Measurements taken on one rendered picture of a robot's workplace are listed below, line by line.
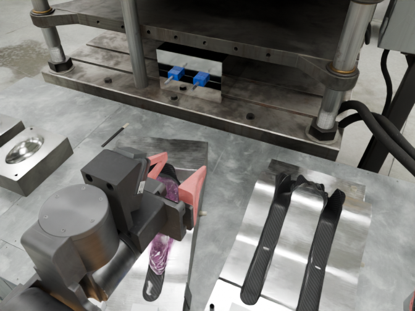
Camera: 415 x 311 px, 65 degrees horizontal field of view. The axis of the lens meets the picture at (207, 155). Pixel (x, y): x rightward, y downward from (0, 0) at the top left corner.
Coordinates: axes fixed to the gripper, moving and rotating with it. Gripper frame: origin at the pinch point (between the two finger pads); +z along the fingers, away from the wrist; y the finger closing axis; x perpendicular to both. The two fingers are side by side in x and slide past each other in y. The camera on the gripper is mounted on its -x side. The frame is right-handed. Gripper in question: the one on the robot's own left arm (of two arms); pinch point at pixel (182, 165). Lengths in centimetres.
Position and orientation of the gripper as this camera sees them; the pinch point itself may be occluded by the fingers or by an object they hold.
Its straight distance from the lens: 46.2
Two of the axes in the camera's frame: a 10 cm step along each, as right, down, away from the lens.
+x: -0.1, 7.4, 6.7
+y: -8.9, -3.1, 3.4
